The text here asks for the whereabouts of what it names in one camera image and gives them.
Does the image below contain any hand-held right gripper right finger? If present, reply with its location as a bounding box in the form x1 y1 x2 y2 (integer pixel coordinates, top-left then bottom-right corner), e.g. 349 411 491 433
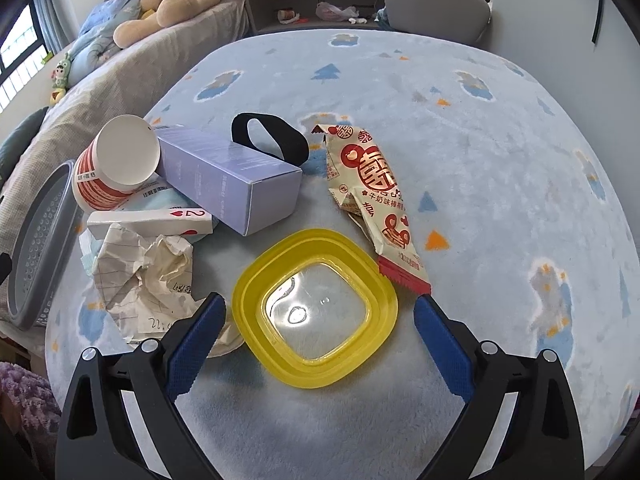
413 294 586 480

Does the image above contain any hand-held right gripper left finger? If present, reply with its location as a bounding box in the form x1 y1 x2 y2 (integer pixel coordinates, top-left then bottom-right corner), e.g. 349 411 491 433
55 291 228 480

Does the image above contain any yellow plastic lid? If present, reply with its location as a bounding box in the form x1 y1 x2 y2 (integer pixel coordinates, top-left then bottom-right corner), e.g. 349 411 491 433
231 228 399 390

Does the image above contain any playing card box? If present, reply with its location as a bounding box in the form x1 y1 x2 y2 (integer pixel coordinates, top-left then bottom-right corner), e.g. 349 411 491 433
86 208 216 237

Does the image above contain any grey perforated basket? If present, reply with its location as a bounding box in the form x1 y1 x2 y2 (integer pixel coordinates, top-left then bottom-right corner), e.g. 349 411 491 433
6 159 86 332

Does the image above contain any red and white paper cup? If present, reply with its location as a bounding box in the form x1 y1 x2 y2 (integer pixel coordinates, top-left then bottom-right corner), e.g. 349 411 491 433
72 114 162 213

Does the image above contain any crumpled lined paper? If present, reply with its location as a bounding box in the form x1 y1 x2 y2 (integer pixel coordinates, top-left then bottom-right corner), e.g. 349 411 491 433
89 224 246 359

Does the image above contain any light blue plastic packet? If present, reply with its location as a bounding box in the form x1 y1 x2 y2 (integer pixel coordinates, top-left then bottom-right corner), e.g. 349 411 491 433
120 180 187 213

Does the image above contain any lilac cardboard box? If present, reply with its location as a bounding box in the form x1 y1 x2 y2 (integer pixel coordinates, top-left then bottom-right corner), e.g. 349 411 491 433
152 126 304 237

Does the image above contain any purple fuzzy cloth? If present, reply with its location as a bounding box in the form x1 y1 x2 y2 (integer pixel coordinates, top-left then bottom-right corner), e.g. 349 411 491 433
0 362 63 480

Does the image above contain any light blue printed blanket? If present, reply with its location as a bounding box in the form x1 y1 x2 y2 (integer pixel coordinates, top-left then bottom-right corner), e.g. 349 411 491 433
45 27 640 480

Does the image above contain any red and cream snack wrapper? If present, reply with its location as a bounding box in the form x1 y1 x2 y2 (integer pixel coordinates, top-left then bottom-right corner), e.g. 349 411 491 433
311 123 432 295

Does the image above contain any black elastic band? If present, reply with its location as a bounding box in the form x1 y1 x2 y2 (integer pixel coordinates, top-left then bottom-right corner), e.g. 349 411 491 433
231 113 311 167

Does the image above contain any dark grey cushion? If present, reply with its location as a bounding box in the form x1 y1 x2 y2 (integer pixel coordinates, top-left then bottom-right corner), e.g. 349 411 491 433
0 107 49 176

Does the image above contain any bed with grey cover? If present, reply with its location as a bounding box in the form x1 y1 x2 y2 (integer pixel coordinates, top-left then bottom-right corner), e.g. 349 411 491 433
0 0 251 241

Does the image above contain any small green doll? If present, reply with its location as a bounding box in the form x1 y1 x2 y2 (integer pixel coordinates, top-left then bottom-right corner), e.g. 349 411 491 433
48 52 73 106

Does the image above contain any blue patterned quilt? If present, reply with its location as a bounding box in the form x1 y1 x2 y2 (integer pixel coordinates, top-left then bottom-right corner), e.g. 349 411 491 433
65 0 156 86

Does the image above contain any grey wooden shelf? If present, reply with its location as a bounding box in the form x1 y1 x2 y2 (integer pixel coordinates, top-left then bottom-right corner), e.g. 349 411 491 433
239 0 401 36

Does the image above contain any grey chair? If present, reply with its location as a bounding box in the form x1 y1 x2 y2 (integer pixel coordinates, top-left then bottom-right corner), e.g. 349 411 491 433
384 0 492 48

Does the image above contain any grey blue curtain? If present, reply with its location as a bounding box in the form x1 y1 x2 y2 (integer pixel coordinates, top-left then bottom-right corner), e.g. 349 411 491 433
31 0 55 55

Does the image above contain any white plastic bag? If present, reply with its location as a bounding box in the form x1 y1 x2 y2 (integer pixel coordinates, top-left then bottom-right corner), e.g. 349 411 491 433
315 2 358 22

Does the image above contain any window with black frame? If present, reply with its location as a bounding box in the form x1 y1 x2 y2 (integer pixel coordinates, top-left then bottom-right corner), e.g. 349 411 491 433
0 2 53 111

